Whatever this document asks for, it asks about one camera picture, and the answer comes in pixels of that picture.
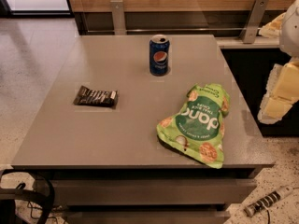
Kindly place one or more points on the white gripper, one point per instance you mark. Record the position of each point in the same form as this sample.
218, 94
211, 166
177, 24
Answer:
290, 32

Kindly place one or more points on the dark chocolate RXBAR wrapper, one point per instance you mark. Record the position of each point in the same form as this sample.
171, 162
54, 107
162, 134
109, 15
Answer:
86, 96

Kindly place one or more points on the green Dang chips bag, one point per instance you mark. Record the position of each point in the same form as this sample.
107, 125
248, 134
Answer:
197, 129

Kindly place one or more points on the blue Pepsi soda can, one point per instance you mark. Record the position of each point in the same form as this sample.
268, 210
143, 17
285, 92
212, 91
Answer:
158, 55

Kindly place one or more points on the white power strip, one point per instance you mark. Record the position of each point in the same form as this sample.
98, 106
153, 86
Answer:
268, 200

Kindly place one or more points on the grey table with drawers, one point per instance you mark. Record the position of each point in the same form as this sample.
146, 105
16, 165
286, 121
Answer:
107, 164

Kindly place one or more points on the black chair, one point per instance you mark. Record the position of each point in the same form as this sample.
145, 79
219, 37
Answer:
9, 196

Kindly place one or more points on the right metal railing bracket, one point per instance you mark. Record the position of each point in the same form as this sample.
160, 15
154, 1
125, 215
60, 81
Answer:
250, 30

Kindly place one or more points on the metal railing bracket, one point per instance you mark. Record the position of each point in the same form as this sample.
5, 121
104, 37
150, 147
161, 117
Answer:
118, 17
250, 30

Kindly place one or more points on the left metal railing bracket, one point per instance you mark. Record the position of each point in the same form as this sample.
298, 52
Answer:
118, 17

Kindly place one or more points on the horizontal metal rail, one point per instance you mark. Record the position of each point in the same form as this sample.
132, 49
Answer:
171, 31

